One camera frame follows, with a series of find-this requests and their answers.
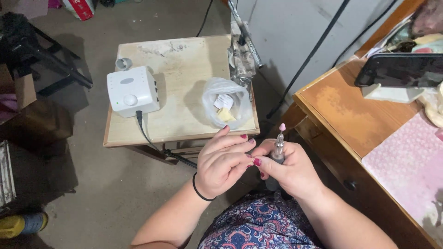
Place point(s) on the grey nail drill handpiece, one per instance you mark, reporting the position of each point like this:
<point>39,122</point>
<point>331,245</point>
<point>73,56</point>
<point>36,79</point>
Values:
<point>278,155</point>

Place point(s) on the cardboard box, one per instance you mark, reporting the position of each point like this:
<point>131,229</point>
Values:
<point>17,90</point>

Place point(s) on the pink patterned mat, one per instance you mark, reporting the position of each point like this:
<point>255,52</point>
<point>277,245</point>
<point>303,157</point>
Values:
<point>408,166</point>

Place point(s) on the worn metal bar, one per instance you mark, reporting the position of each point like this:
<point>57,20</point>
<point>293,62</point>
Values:
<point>244,33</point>

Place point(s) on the yellow and blue bottle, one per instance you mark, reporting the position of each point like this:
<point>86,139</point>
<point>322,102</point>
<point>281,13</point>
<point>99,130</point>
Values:
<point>22,224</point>

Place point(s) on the black metal stand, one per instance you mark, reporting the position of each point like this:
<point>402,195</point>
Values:
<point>38,52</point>

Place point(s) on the white nail drill control box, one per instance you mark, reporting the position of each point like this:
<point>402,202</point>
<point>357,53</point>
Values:
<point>133,90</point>

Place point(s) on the brown wooden desk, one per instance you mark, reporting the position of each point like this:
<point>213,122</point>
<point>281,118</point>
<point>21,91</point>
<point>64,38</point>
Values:
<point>353,114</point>

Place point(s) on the pile of desk clutter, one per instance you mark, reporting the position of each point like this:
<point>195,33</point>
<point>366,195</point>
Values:
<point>412,31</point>

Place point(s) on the clear plastic bag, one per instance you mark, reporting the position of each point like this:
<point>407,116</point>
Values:
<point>226,103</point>

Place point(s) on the white phone stand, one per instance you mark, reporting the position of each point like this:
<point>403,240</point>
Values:
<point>391,93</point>

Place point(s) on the small wooden side table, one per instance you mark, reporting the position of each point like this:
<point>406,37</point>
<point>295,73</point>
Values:
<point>180,76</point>

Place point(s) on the person's right hand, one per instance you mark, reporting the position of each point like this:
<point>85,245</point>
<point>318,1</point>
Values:
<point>294,169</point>

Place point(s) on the black smartphone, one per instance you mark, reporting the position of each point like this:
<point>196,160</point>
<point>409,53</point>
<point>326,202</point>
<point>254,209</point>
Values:
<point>401,69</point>

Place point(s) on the person's left hand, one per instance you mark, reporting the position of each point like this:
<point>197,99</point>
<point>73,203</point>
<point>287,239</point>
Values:
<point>218,169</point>

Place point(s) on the red and white bag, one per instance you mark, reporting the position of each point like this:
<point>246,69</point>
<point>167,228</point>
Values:
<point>81,8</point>

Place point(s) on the patterned floral dress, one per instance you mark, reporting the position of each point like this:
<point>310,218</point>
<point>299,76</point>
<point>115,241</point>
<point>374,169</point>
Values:
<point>263,224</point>

